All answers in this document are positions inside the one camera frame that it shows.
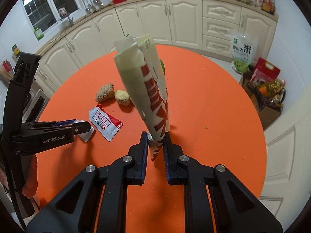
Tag small white wrapper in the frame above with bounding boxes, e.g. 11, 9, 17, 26
74, 119, 94, 142

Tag green red snack package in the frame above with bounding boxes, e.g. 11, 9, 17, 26
114, 34, 170, 161

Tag kitchen window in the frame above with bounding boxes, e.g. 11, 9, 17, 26
22, 0, 79, 32

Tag cream lower kitchen cabinets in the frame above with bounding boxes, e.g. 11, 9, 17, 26
35, 0, 278, 96

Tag left hand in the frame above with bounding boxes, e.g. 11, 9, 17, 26
22, 155, 38, 199

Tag red white sauce packet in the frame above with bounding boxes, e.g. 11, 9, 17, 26
89, 106, 123, 142

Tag yellow ginger piece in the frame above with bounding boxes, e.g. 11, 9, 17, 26
114, 90, 131, 106

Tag white door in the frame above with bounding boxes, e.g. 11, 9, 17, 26
259, 88, 310, 230

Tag orange round tablecloth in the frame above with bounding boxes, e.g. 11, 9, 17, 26
37, 45, 266, 232

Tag green bottle on windowsill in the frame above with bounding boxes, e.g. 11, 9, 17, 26
34, 26, 44, 41

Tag sink faucet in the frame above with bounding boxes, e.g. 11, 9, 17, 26
58, 7, 74, 26

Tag cardboard box with groceries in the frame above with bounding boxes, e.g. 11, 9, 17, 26
240, 71, 286, 130

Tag red plastic basin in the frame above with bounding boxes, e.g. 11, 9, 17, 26
111, 0, 127, 5

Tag white rice bag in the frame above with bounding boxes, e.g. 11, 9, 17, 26
230, 30, 259, 74

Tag condiment bottles group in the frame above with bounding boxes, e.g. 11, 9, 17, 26
253, 0, 275, 15

